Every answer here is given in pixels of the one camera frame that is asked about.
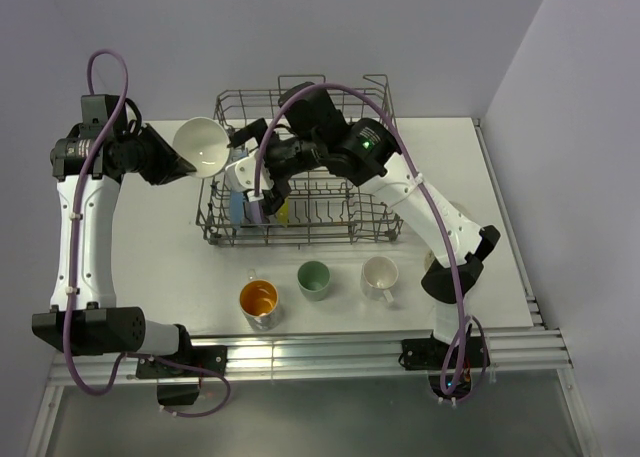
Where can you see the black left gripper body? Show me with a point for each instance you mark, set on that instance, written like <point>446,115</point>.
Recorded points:
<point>135,143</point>

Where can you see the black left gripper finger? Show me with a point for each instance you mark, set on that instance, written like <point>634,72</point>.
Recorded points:
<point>155,145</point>
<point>163,165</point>

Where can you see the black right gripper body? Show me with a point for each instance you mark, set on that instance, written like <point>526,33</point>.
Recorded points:
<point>290,157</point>

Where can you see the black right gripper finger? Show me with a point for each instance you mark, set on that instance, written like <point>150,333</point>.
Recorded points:
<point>250,136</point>
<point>275,197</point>

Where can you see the green polka-dot plate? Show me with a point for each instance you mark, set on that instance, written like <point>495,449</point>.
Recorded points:
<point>282,214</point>

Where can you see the lilac plastic plate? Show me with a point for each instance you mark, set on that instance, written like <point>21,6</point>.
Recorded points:
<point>257,216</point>

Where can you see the blue plastic plate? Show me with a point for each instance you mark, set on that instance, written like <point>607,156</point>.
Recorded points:
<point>236,203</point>

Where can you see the white bowl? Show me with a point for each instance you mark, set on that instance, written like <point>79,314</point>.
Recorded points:
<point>463,212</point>
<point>203,142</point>

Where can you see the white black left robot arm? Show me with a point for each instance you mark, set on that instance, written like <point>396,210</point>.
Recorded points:
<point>83,318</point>

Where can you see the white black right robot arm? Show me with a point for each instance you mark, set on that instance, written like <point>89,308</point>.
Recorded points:
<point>344,131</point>

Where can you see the green cup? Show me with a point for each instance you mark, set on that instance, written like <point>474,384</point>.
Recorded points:
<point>313,278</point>

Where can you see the floral mug orange inside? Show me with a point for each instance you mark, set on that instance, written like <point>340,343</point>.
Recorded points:
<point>259,302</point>

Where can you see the cream white mug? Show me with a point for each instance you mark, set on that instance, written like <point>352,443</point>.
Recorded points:
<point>378,275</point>

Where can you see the floral painted bowl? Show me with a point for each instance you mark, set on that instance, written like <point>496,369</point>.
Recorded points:
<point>429,259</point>

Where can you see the grey wire dish rack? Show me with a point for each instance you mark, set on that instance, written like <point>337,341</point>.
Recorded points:
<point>323,209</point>

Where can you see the aluminium frame rail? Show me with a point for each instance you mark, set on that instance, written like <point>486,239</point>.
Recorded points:
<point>333,395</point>

